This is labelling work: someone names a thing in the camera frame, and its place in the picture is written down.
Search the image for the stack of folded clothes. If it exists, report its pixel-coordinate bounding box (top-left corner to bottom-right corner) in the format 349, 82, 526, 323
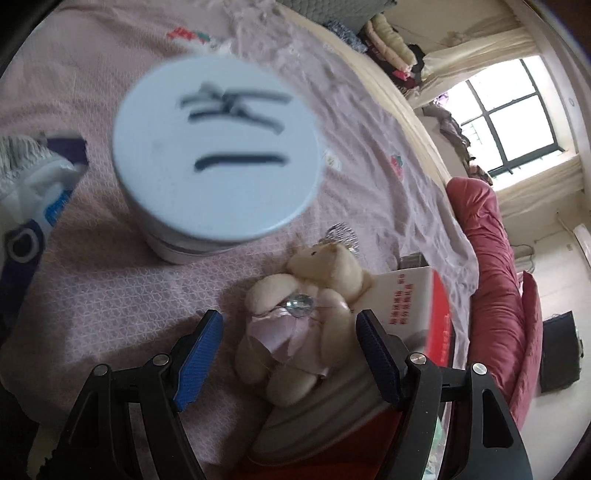
365, 13, 426, 81

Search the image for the pink quilt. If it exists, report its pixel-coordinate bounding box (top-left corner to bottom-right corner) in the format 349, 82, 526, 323
445, 178, 543, 428

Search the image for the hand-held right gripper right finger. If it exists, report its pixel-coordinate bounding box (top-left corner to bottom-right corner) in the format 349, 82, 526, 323
355, 309, 534, 480

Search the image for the beige teddy bear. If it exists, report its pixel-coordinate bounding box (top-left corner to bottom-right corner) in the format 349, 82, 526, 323
235, 222, 375, 407

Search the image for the grey quilted headboard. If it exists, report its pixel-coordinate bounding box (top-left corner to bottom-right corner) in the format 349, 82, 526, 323
281, 0, 398, 19

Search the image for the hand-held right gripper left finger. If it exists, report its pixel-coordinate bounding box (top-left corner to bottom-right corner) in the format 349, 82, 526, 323
44, 309, 225, 480

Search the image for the red tissue pack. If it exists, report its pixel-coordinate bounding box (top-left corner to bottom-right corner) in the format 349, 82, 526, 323
245, 267, 460, 480

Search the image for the black television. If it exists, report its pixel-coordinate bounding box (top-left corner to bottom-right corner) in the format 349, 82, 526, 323
540, 310, 580, 394

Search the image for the beige bed sheet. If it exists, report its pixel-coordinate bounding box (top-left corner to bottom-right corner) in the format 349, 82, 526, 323
277, 4, 455, 185

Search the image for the white air conditioner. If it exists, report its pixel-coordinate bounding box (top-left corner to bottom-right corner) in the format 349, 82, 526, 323
573, 224, 591, 264

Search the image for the blue patterned cloth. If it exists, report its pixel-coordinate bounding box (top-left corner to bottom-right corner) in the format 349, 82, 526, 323
323, 18, 368, 54

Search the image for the cream curtain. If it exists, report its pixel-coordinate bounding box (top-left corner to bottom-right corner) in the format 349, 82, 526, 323
494, 154, 587, 217
418, 25, 555, 100

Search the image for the white plastic bag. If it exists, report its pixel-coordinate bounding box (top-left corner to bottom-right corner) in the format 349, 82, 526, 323
0, 134, 89, 296

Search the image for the pile of clothes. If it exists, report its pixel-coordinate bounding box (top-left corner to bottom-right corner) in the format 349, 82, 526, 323
427, 92, 490, 185

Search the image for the window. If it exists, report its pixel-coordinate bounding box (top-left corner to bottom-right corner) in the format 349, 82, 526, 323
455, 55, 568, 178

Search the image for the white round jar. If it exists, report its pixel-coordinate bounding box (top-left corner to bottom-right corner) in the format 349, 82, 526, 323
112, 54, 332, 266

